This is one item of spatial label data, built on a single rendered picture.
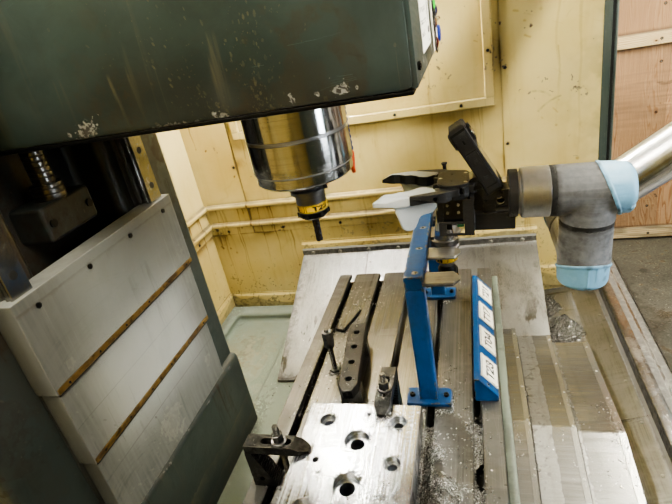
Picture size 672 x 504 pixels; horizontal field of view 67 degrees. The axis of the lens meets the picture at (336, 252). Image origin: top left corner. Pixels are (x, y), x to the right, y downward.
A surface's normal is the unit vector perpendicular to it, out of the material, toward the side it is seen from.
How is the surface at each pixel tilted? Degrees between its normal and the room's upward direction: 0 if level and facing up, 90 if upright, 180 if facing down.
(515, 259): 24
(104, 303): 90
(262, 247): 90
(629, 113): 90
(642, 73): 91
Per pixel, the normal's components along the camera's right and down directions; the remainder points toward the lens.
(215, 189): -0.22, 0.46
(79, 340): 0.96, -0.06
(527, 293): -0.26, -0.62
